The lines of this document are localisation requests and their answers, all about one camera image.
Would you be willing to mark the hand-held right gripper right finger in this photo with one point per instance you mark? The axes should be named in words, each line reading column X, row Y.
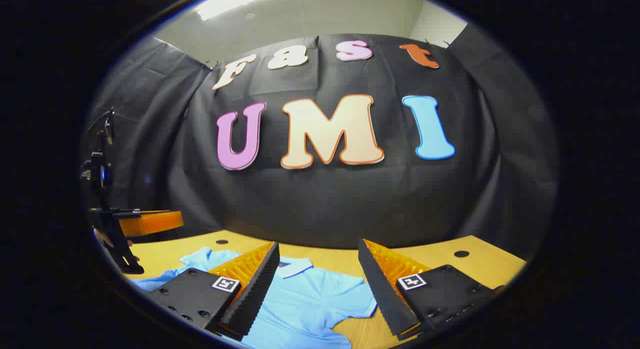
column 382, row 289

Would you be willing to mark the light blue polo T-shirt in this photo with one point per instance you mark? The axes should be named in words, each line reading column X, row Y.
column 310, row 301

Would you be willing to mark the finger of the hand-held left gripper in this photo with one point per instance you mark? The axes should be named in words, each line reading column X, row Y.
column 150, row 223

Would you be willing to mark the ceiling light panel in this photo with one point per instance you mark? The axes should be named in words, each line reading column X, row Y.
column 235, row 0

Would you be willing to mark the black backdrop cloth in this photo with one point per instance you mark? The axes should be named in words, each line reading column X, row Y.
column 325, row 204

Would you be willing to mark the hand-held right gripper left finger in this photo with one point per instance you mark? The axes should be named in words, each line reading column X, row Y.
column 252, row 294

